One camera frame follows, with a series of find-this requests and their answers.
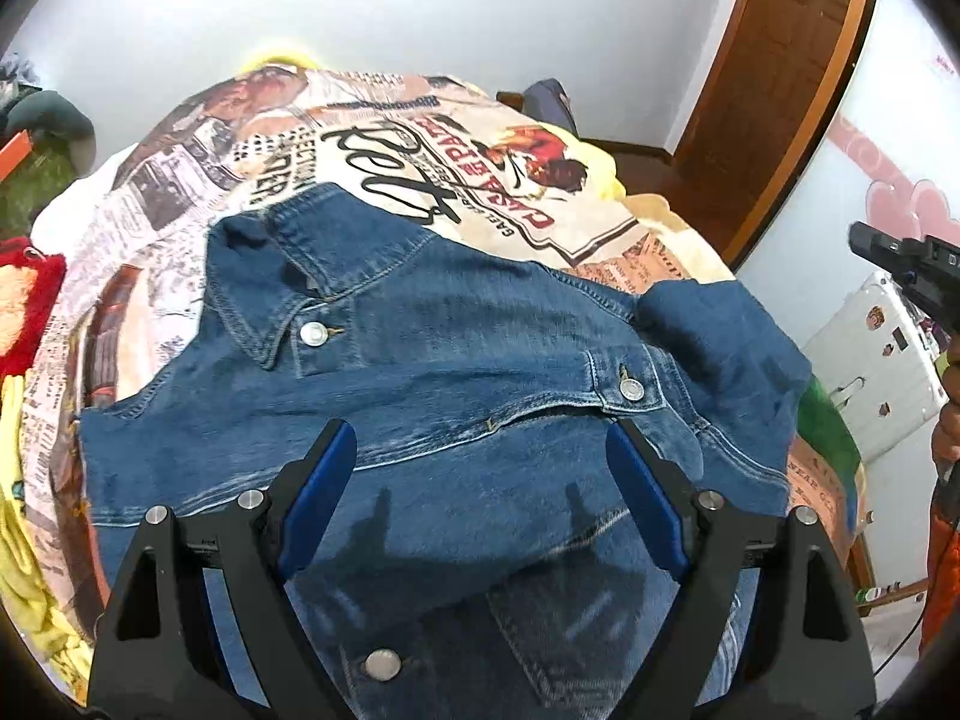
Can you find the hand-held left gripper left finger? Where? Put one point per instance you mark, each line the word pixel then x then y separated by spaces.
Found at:
pixel 324 491

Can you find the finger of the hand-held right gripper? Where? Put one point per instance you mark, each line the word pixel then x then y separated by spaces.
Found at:
pixel 885 244

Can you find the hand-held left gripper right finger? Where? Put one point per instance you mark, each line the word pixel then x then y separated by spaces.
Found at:
pixel 643 496

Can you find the blue denim jacket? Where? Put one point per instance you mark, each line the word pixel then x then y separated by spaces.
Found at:
pixel 465 360

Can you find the person's right hand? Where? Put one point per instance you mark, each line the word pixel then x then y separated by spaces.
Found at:
pixel 948 431

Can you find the white suitcase with stickers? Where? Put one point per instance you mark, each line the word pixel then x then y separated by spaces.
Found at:
pixel 874 367

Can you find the brown wooden door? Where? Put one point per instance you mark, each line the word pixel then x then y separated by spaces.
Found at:
pixel 780 90

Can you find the yellow cloth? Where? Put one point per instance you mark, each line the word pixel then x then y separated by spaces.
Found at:
pixel 34 540

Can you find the yellow fleece sheet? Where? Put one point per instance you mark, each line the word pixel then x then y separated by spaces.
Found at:
pixel 600 165

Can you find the person's orange clothing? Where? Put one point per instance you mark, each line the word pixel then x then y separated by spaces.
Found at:
pixel 943 570

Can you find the newspaper print blanket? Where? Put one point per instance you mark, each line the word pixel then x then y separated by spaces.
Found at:
pixel 187 187

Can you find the red plush toy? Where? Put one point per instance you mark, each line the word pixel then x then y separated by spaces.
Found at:
pixel 26 300

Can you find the dark blue cushion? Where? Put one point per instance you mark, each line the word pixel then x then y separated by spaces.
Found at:
pixel 551 105

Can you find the white bed sheet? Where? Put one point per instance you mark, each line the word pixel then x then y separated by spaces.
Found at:
pixel 71 199

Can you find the green fuzzy cloth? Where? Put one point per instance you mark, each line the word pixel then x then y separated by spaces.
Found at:
pixel 34 191

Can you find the orange flat bar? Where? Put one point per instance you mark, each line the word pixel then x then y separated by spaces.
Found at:
pixel 13 156

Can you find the dark grey rounded cushion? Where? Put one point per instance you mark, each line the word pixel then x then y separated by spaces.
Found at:
pixel 56 120

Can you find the black and white patterned cloth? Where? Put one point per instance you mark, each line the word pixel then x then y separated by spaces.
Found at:
pixel 15 79

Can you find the pink wall sticker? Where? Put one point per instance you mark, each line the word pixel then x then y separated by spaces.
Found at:
pixel 892 187

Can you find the wooden bed frame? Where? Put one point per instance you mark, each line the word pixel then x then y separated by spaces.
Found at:
pixel 637 150

